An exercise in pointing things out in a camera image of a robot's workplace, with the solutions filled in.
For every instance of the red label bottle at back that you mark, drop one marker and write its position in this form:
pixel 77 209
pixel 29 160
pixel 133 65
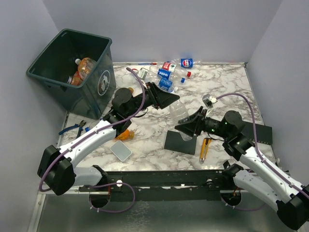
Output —
pixel 169 66

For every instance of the dark green plastic bin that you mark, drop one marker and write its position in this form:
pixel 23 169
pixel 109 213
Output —
pixel 56 64

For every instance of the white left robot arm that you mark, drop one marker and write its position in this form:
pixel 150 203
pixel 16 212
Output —
pixel 58 167

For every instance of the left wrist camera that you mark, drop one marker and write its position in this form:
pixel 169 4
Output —
pixel 142 73

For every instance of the big orange bottle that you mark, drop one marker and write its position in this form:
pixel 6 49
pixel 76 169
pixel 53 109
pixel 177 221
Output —
pixel 85 66

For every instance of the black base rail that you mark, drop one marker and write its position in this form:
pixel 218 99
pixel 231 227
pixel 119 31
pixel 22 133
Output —
pixel 175 185

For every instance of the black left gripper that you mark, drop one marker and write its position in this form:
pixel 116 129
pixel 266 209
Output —
pixel 159 98

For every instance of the large orange label bottle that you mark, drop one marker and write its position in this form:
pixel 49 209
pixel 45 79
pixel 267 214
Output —
pixel 76 80

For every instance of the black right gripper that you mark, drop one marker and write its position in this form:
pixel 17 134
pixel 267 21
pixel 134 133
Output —
pixel 190 127

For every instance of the yellow utility knife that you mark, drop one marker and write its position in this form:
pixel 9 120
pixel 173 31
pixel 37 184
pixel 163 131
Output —
pixel 204 149

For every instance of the light blue label water bottle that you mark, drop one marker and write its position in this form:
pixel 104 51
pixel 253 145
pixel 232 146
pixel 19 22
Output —
pixel 178 112

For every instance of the white grey rectangular case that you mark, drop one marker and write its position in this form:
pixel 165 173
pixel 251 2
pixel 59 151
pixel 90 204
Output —
pixel 120 150

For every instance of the black rectangular box centre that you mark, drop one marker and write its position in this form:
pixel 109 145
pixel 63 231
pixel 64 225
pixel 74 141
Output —
pixel 174 142

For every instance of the pepsi bottle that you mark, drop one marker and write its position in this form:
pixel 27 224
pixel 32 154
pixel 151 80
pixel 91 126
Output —
pixel 186 63
pixel 159 72

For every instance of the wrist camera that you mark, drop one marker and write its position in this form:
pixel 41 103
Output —
pixel 142 73
pixel 209 101

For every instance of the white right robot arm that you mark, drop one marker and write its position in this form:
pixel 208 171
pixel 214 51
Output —
pixel 288 197

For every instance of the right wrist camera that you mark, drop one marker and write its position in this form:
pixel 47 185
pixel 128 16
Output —
pixel 209 101

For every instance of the black box right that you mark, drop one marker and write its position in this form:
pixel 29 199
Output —
pixel 264 133

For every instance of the blue handled pliers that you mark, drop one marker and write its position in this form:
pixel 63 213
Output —
pixel 79 126

